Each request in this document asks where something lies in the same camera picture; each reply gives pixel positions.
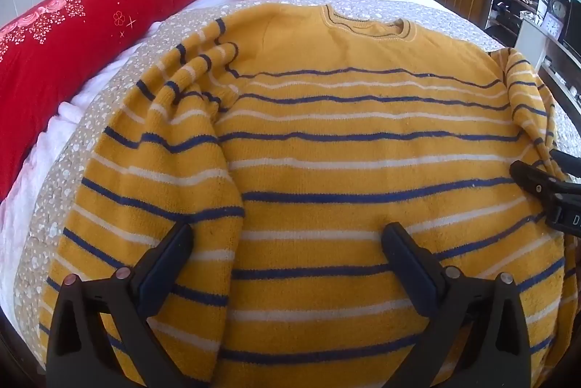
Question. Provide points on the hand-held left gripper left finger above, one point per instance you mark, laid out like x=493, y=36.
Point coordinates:
x=165, y=261

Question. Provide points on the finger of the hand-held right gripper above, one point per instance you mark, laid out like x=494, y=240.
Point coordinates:
x=567, y=163
x=531, y=181

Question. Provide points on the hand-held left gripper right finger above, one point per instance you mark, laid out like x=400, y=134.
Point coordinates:
x=405, y=257

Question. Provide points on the yellow striped sweater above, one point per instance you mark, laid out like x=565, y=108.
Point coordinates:
x=340, y=170

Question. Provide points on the dark wooden cabinet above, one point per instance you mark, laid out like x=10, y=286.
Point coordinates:
x=565, y=74

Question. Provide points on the white board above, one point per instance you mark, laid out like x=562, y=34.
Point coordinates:
x=530, y=43

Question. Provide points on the black television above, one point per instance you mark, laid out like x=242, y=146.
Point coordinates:
x=574, y=29

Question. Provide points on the small white clock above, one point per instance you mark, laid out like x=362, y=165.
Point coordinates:
x=552, y=26

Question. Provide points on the black ornate clock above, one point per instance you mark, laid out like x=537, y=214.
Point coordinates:
x=559, y=6

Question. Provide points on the beige spotted quilt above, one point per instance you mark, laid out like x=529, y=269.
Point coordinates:
x=150, y=43

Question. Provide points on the red floral long pillow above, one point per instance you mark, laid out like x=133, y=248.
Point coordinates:
x=68, y=52

